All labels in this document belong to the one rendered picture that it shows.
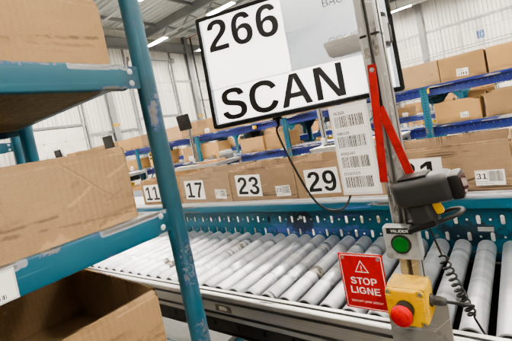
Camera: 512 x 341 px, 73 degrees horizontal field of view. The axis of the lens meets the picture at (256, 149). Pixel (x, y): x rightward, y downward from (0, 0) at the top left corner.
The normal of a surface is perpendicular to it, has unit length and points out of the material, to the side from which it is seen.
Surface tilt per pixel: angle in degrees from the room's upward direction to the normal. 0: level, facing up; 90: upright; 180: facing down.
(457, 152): 90
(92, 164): 90
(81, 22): 91
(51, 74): 90
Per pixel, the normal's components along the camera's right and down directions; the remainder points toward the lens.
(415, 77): -0.58, 0.13
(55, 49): 0.78, -0.11
